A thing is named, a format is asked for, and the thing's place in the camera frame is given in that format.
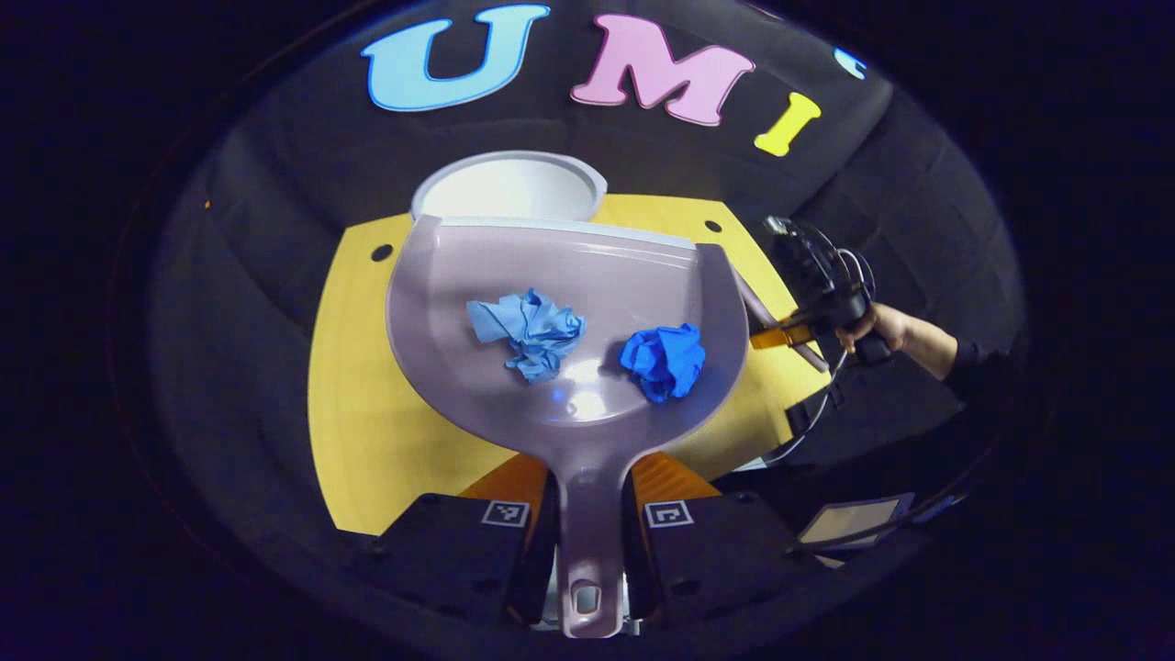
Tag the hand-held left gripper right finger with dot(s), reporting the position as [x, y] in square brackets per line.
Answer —
[716, 560]

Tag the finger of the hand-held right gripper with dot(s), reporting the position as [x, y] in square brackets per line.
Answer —
[780, 335]

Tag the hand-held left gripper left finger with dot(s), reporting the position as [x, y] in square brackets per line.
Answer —
[459, 560]

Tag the dark blue paper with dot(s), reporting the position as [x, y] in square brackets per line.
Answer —
[663, 360]

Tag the pale pink dustpan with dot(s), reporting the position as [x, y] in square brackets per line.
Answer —
[587, 431]

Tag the light blue paper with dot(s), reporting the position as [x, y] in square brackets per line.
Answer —
[528, 330]

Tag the white garbage bin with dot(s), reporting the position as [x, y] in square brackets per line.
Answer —
[505, 188]

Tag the wooden desktop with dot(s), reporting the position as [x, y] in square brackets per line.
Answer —
[367, 413]

